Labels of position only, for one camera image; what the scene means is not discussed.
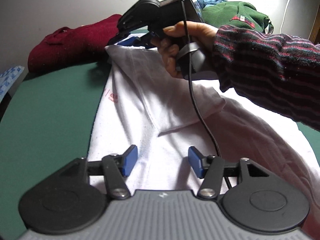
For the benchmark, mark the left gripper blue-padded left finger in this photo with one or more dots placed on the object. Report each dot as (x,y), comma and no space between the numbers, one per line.
(115,169)

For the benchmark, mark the folded dark red sweater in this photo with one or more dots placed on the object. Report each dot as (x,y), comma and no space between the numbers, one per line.
(68,47)

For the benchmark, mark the person's right hand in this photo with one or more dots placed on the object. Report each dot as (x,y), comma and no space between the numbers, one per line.
(176,38)

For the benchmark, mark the white polo shirt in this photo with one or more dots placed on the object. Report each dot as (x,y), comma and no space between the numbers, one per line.
(143,105)

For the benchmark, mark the blue white patterned cloth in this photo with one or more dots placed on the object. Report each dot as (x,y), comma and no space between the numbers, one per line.
(8,78)

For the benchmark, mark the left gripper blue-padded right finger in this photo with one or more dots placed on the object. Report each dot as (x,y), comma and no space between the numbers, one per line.
(208,168)

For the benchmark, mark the blue knit garment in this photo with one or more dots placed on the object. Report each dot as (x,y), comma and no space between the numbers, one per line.
(201,4)

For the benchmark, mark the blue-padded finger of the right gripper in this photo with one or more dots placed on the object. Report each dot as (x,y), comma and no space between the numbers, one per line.
(138,41)
(117,38)

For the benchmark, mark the striped dark sleeve right forearm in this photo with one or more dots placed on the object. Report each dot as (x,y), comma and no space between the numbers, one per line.
(277,72)

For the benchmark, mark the dark green knit sweater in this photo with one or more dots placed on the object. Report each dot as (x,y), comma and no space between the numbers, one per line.
(238,14)

